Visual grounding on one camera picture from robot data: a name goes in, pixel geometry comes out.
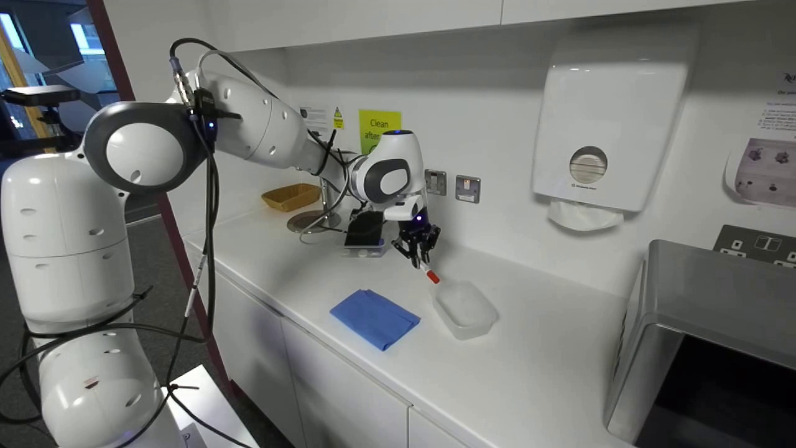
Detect white paper towel dispenser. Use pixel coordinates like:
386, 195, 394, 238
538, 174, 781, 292
530, 60, 690, 238

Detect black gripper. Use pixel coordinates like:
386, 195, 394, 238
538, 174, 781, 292
394, 220, 443, 270

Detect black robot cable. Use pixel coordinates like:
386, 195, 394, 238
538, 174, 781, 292
159, 35, 275, 448

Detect white poster with purple picture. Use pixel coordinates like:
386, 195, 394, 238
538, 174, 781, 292
724, 70, 796, 210

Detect white instruction sheet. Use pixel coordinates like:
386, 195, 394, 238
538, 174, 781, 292
295, 106, 332, 136

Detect silver wall switch plate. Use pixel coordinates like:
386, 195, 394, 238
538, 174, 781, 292
423, 169, 449, 200
452, 174, 483, 208

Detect white lower counter cabinets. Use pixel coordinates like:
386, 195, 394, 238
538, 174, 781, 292
194, 256, 631, 448

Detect black stool seat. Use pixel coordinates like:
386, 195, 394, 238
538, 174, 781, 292
0, 82, 81, 111

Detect clear plastic lunchbox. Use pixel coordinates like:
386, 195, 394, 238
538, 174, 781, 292
429, 276, 503, 343

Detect metal power socket plate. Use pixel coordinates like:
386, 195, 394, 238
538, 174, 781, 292
713, 221, 796, 271

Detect black folded pouch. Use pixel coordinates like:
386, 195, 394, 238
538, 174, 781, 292
342, 210, 387, 252

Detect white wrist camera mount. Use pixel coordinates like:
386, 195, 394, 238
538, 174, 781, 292
381, 201, 429, 226

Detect white upper wall cabinets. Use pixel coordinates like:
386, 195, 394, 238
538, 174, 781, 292
205, 0, 796, 56

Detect folded blue cloth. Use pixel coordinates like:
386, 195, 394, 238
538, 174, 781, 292
327, 287, 423, 355

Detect green clean after use poster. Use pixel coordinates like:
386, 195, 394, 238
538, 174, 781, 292
358, 108, 406, 157

